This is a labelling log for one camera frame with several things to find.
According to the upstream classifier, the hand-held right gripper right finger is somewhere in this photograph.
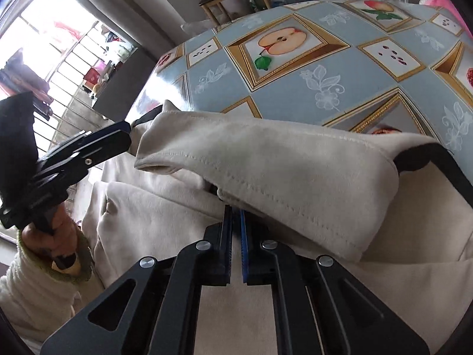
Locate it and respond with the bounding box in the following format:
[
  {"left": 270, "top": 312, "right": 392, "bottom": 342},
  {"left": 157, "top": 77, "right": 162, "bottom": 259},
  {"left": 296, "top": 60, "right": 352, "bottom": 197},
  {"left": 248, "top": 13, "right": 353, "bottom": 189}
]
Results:
[{"left": 240, "top": 209, "right": 431, "bottom": 355}]

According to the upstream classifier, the pink floral blanket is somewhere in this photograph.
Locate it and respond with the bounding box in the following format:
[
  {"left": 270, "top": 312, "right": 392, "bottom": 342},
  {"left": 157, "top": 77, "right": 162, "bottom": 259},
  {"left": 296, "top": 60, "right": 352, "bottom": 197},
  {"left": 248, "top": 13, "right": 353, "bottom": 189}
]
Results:
[{"left": 421, "top": 0, "right": 470, "bottom": 38}]

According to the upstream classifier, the person's left hand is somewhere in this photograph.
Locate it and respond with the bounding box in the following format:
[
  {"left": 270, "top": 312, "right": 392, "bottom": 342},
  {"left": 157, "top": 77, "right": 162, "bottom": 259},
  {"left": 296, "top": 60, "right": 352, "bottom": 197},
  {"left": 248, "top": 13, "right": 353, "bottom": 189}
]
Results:
[{"left": 20, "top": 212, "right": 81, "bottom": 271}]

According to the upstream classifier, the fruit print tablecloth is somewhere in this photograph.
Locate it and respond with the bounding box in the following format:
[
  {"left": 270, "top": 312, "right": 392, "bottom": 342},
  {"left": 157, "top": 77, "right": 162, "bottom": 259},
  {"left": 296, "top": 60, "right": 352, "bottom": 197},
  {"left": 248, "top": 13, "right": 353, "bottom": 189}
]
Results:
[{"left": 126, "top": 0, "right": 473, "bottom": 156}]

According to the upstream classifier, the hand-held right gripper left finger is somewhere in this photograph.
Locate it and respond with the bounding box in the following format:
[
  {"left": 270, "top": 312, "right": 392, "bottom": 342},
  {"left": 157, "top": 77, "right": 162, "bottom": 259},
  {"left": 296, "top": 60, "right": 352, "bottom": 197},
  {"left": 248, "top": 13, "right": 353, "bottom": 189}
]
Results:
[{"left": 41, "top": 205, "right": 233, "bottom": 355}]

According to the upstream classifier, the person's left forearm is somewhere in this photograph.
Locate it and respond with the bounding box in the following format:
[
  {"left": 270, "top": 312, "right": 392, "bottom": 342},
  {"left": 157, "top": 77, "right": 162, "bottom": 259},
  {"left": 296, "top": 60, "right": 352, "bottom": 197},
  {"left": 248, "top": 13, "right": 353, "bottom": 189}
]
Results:
[{"left": 0, "top": 225, "right": 97, "bottom": 344}]

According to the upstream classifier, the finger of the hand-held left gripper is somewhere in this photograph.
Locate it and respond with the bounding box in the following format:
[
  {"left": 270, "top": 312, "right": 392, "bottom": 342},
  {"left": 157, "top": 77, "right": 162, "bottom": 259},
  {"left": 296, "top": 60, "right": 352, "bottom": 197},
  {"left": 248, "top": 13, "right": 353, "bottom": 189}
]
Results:
[
  {"left": 46, "top": 121, "right": 132, "bottom": 156},
  {"left": 33, "top": 133, "right": 132, "bottom": 193}
]

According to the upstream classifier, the grey cabinet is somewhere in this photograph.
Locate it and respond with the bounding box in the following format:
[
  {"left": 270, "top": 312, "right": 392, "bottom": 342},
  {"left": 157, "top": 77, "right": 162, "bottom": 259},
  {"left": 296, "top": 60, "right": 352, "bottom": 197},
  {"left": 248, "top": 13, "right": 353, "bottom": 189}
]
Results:
[{"left": 92, "top": 46, "right": 174, "bottom": 119}]

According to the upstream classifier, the beige jacket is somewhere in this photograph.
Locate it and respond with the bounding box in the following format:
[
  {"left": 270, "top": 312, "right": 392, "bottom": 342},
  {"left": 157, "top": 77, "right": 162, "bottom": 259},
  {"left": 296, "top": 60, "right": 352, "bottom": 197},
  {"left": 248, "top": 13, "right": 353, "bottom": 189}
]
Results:
[{"left": 72, "top": 100, "right": 473, "bottom": 355}]

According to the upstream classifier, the metal window railing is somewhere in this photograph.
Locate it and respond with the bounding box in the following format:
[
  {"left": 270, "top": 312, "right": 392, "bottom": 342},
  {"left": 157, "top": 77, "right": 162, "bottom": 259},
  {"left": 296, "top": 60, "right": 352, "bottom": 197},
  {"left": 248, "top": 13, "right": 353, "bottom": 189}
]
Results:
[{"left": 0, "top": 18, "right": 137, "bottom": 149}]

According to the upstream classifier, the clear plastic bag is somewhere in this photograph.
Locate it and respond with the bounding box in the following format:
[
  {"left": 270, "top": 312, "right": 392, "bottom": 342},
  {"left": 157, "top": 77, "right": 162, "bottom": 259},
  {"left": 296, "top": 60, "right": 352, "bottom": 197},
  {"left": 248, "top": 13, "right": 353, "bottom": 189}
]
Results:
[{"left": 181, "top": 18, "right": 218, "bottom": 33}]

